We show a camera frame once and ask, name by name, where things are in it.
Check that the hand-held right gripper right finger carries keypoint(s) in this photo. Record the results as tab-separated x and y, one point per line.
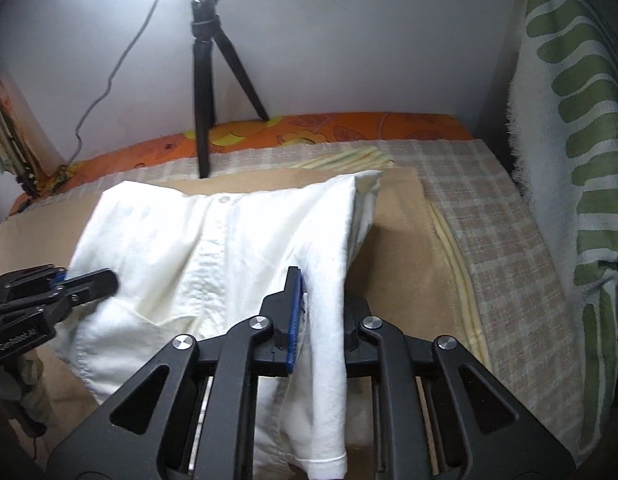
359	330

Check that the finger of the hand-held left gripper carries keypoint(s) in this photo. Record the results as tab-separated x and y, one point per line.
89	285
29	280

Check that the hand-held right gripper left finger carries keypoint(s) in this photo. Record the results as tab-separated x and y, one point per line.
294	330

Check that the white button-up shirt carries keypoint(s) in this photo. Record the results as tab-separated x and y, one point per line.
214	260

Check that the tan blanket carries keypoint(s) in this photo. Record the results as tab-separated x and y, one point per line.
399	240

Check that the pale yellow striped sheet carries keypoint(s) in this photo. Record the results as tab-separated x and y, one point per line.
349	157

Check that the beige checked blanket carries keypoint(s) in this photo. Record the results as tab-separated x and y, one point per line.
489	210

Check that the orange patterned hanging cloth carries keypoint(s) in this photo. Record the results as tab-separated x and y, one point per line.
1	90

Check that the orange floral bedsheet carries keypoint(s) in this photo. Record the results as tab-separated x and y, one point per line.
364	127

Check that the black tabletop tripod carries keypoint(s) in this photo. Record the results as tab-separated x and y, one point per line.
203	85

